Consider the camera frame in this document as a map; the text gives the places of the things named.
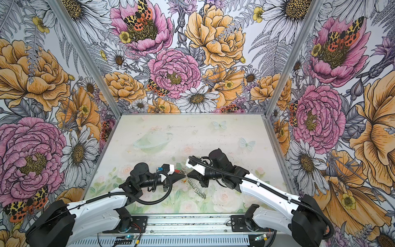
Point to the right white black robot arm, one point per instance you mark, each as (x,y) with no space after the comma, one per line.
(299,217)

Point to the perforated metal cable tray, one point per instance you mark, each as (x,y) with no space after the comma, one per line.
(166,241)

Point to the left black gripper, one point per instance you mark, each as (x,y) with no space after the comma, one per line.
(169,180)

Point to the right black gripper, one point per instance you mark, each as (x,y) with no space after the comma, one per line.
(200,175)

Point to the aluminium front rail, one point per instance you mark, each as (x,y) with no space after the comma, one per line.
(212,224)

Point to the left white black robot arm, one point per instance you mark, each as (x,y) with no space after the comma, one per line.
(62,224)

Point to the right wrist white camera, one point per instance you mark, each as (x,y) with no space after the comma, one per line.
(196,164)

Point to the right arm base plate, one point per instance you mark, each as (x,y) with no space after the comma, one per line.
(239,223)

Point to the wrist white camera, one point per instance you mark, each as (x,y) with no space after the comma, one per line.
(196,164)
(168,169)

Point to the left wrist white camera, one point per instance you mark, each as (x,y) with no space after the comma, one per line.
(168,169)

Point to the green circuit board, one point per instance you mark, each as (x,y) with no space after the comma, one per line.
(125,237)

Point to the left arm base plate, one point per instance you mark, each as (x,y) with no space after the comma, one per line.
(128,225)

